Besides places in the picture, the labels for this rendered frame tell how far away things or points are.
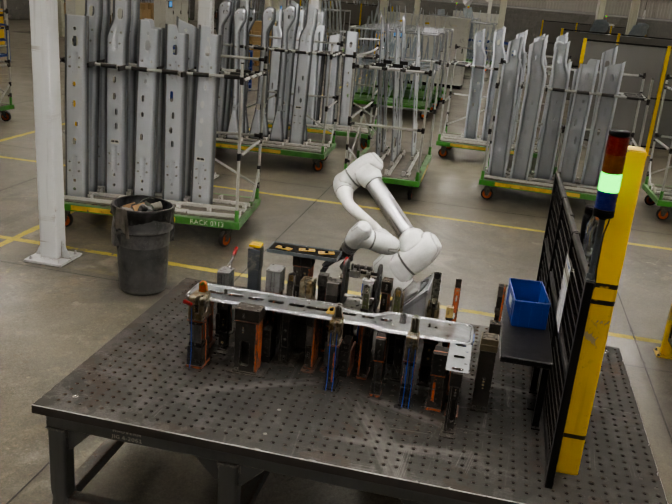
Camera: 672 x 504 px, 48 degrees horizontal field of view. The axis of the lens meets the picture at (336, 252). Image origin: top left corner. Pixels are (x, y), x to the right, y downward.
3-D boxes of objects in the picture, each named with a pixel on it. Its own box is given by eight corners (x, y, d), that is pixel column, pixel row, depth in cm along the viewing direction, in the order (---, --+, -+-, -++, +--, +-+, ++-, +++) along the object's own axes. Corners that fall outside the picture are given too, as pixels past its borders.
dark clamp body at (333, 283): (315, 353, 385) (321, 283, 372) (321, 342, 397) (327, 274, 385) (336, 357, 383) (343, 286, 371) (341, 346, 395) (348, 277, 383)
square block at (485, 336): (469, 410, 343) (480, 338, 331) (470, 402, 350) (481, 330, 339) (487, 413, 341) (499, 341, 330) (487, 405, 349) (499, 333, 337)
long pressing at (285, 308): (180, 298, 363) (180, 295, 362) (198, 282, 384) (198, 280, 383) (472, 347, 339) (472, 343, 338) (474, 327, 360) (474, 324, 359)
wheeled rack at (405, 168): (417, 203, 958) (434, 59, 902) (339, 193, 975) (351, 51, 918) (430, 172, 1137) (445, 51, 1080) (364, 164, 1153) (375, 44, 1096)
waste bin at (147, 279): (98, 294, 608) (96, 206, 584) (130, 272, 658) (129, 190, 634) (157, 303, 599) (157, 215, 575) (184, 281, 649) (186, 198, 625)
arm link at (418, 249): (418, 277, 425) (450, 254, 420) (408, 273, 411) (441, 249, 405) (351, 173, 454) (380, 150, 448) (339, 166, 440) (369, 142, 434)
